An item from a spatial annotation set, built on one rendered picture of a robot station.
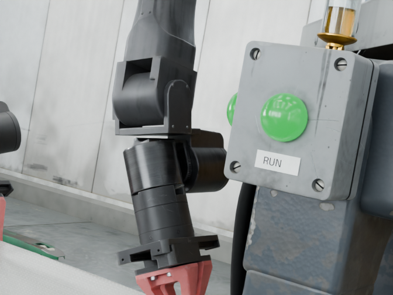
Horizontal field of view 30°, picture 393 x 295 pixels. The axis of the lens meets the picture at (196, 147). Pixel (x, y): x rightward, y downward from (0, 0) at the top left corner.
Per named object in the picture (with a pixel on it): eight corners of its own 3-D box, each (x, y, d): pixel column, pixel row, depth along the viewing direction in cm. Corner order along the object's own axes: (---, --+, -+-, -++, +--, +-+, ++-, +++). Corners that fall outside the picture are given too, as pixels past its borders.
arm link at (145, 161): (110, 145, 78) (146, 129, 75) (155, 146, 83) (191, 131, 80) (121, 208, 77) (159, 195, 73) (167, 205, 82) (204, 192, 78)
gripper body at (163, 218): (223, 251, 79) (209, 184, 80) (168, 257, 70) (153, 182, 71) (174, 263, 82) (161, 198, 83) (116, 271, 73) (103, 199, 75)
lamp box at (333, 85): (221, 177, 47) (245, 39, 47) (254, 178, 51) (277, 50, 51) (328, 202, 43) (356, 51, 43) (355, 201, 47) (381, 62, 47)
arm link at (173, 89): (110, 84, 80) (168, 78, 74) (182, 91, 88) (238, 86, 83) (111, 194, 80) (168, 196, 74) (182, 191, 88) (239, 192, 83)
